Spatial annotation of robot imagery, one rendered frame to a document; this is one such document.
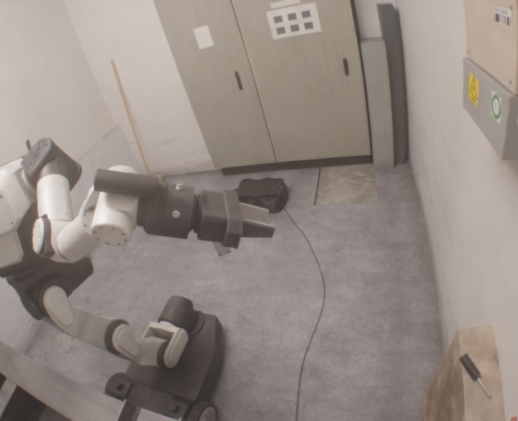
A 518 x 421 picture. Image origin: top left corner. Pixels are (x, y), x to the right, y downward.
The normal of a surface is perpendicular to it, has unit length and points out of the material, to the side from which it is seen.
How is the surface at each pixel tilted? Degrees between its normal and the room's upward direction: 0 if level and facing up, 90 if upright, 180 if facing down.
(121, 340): 90
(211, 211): 31
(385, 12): 90
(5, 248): 80
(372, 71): 90
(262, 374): 0
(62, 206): 58
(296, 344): 0
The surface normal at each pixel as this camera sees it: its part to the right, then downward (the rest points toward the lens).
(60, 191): 0.69, -0.61
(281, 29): -0.23, 0.65
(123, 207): 0.31, -0.56
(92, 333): 0.93, -0.01
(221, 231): 0.17, 0.55
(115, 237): 0.06, 0.82
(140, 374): -0.25, -0.76
